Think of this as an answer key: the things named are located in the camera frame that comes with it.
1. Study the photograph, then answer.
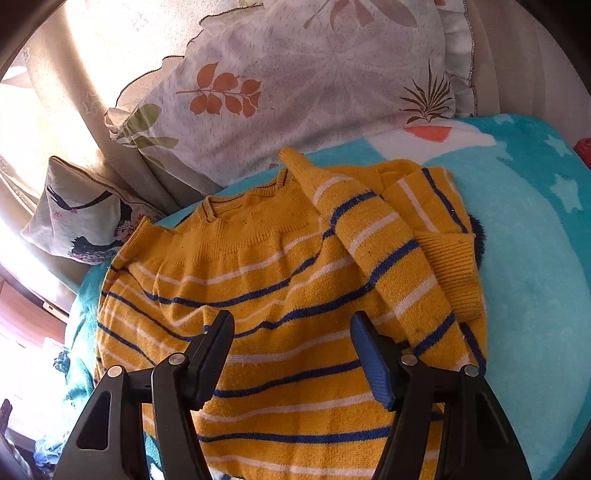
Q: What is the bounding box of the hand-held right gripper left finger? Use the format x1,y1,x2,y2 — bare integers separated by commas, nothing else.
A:
54,309,236,480

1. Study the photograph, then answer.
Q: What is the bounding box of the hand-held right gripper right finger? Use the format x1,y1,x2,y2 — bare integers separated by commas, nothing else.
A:
350,311,533,480

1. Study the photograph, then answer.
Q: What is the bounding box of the yellow striped knit sweater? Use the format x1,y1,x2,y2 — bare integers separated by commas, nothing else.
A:
95,148,489,480

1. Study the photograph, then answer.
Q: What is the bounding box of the turquoise printed fleece blanket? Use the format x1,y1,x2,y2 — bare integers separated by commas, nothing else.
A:
62,113,591,480

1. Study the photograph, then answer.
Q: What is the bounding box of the small printed cushion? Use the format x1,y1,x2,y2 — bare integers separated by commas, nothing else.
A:
21,156,162,265

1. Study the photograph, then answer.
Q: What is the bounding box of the white leaf print pillow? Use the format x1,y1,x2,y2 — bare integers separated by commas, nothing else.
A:
104,0,478,195

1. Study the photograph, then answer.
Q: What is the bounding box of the beige star pattern curtain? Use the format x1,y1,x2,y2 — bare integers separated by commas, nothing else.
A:
0,46,222,296

